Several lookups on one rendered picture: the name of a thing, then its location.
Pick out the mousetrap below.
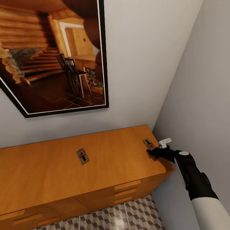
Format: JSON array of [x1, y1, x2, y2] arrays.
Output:
[[142, 138, 156, 150], [77, 148, 90, 165]]

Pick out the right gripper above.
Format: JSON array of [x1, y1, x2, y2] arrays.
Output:
[[146, 145, 171, 159]]

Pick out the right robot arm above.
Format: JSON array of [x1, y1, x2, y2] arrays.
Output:
[[146, 138, 230, 230]]

